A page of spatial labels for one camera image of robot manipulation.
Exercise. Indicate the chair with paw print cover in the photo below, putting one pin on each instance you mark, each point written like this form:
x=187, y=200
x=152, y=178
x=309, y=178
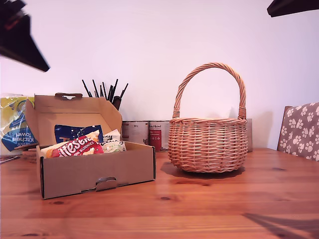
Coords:
x=301, y=129

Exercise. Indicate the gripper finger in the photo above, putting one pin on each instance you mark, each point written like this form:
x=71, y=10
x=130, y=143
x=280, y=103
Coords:
x=296, y=6
x=22, y=47

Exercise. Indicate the white Yummy sweets bag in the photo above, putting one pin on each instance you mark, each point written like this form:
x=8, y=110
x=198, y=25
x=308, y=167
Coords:
x=114, y=147

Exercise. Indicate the grey tin can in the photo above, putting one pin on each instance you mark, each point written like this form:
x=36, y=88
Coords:
x=249, y=134

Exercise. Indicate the stack of brown coasters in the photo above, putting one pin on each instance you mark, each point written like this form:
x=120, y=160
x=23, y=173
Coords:
x=30, y=155

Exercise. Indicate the blue Terry's chocolate bag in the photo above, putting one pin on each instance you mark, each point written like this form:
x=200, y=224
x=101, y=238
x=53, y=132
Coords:
x=72, y=130

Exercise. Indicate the woven wicker basket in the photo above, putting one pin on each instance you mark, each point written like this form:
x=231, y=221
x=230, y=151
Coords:
x=207, y=144

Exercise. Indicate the kitchen towel pack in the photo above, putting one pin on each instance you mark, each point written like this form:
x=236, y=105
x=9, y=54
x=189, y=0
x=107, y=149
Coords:
x=15, y=134

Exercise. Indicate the red Maltesers bunnies bag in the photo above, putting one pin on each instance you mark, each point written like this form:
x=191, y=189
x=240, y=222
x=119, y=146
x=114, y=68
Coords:
x=79, y=149

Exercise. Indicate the dark brown diffuser jar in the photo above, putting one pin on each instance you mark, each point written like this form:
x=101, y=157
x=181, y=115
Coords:
x=117, y=103

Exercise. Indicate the flat printed leaflet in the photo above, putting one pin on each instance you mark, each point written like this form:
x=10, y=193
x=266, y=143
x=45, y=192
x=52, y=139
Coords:
x=8, y=159

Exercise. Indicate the black reed diffuser stick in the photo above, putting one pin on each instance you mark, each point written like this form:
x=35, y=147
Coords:
x=115, y=88
x=95, y=88
x=124, y=90
x=87, y=88
x=105, y=90
x=101, y=91
x=110, y=92

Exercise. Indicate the brown cardboard box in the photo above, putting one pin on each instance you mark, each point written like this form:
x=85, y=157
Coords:
x=99, y=164

